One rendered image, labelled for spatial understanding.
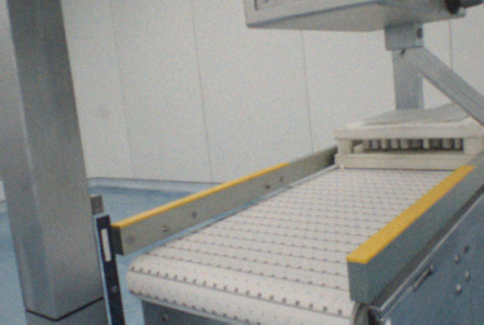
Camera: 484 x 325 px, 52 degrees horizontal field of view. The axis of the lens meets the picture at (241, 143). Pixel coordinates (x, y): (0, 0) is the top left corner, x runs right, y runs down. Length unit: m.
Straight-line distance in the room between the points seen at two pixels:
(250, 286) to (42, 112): 0.25
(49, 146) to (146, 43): 5.01
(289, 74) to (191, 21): 1.22
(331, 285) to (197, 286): 0.13
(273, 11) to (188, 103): 4.77
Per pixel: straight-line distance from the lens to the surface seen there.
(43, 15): 0.52
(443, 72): 0.54
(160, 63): 5.35
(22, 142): 0.50
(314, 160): 0.86
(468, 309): 0.92
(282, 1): 0.36
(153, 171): 5.65
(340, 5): 0.34
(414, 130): 0.85
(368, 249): 0.39
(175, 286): 0.51
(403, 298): 0.46
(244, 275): 0.47
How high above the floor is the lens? 1.09
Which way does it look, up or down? 7 degrees down
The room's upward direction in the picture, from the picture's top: 6 degrees counter-clockwise
